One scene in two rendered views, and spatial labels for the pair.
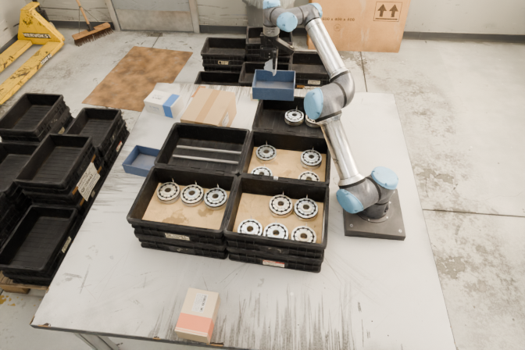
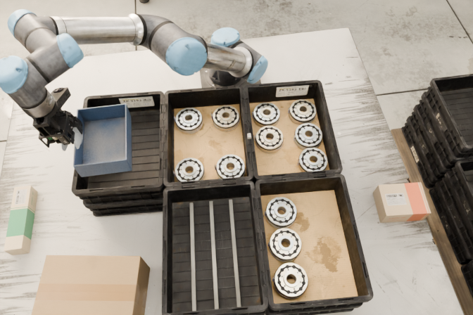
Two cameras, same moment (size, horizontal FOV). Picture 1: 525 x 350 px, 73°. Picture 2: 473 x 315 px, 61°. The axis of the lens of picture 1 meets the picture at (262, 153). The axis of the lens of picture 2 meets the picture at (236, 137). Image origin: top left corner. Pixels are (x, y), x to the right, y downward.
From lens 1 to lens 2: 138 cm
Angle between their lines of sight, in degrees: 58
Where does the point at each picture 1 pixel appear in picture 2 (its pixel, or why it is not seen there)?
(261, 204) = (269, 162)
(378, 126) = (91, 77)
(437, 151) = not seen: hidden behind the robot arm
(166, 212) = (319, 271)
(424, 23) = not seen: outside the picture
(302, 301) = (342, 124)
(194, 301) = (398, 204)
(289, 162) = (196, 145)
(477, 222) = not seen: hidden behind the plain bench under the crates
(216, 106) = (90, 275)
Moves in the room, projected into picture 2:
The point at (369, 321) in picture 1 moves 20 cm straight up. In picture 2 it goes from (338, 76) to (348, 46)
